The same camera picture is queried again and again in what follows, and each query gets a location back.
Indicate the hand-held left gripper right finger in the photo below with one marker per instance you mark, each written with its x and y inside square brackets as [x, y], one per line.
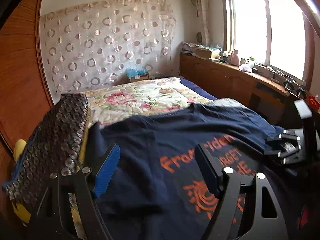
[207, 170]

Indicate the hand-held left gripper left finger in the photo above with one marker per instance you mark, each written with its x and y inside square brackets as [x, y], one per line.
[106, 171]

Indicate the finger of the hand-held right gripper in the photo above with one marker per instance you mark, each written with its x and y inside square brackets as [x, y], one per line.
[283, 136]
[283, 155]

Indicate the navy t-shirt with orange print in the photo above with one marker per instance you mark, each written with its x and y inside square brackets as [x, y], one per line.
[150, 155]

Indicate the dark circle-patterned pillow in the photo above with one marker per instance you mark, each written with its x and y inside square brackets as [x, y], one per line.
[52, 142]

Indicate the blue floral bed sheet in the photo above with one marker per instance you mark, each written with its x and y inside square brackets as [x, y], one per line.
[230, 102]

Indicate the white plastic bag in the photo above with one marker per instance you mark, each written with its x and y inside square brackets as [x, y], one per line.
[246, 68]

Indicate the navy blanket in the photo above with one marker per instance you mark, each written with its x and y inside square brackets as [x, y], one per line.
[197, 90]

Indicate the colourful floral quilt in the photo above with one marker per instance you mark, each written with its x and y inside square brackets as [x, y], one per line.
[140, 97]

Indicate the wooden cabinet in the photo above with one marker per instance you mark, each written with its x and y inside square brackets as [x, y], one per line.
[225, 77]

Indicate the yellow pillow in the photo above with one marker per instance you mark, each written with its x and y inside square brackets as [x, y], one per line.
[20, 150]

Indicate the pink bottle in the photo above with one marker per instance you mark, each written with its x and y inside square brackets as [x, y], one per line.
[235, 57]

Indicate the cardboard box with blue packs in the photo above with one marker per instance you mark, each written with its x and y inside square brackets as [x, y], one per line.
[137, 75]

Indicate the window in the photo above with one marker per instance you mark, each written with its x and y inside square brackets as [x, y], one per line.
[270, 30]

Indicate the flat cardboard box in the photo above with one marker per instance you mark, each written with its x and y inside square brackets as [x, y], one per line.
[206, 53]

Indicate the wooden headboard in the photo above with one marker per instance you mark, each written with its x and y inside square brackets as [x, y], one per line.
[20, 80]

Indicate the sheer circle-patterned curtain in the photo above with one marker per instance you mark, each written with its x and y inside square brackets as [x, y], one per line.
[105, 42]

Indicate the patterned window curtain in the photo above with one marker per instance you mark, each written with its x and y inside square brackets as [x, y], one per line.
[202, 10]

